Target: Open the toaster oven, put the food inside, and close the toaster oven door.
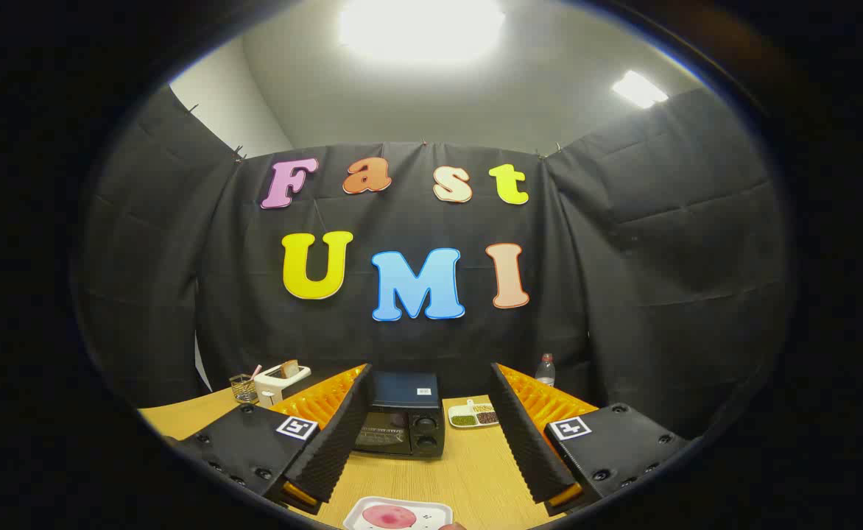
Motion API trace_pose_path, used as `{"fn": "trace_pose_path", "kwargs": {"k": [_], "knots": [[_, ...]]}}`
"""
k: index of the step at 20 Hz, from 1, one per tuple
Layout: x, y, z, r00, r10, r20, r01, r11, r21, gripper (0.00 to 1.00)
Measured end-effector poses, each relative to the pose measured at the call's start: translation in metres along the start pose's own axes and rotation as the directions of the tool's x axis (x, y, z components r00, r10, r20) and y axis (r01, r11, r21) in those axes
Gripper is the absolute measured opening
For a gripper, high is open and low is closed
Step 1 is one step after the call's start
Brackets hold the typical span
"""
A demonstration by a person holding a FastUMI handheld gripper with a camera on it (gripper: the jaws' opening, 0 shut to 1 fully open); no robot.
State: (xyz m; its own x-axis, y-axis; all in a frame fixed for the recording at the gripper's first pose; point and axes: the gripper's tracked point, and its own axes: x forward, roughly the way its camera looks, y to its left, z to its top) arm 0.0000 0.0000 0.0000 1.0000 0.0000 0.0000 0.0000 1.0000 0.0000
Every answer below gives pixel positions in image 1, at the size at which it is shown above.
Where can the white divided bean dish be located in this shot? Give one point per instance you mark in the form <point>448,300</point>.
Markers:
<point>470,422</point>

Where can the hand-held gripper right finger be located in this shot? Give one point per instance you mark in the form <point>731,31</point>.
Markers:
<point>527,449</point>

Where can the small ceiling light panel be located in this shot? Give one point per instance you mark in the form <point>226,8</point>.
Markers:
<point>639,90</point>

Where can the clear plastic water bottle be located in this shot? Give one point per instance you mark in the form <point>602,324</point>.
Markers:
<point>546,374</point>

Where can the brown bread slice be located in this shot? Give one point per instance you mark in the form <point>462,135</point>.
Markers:
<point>289,369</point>

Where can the large ceiling light panel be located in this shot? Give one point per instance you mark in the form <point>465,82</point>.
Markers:
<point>420,29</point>

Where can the black toaster oven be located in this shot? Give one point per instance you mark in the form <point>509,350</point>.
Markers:
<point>406,390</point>

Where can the white bread toaster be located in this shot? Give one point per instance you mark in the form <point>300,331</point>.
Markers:
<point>273,388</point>

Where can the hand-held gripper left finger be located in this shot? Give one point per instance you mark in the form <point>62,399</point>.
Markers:
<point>336,449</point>

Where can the white square plate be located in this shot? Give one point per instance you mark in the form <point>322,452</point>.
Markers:
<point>358,517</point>

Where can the black backdrop cloth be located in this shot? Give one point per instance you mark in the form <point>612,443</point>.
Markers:
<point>402,221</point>

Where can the pink ham slice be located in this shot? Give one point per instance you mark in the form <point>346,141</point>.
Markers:
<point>389,517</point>

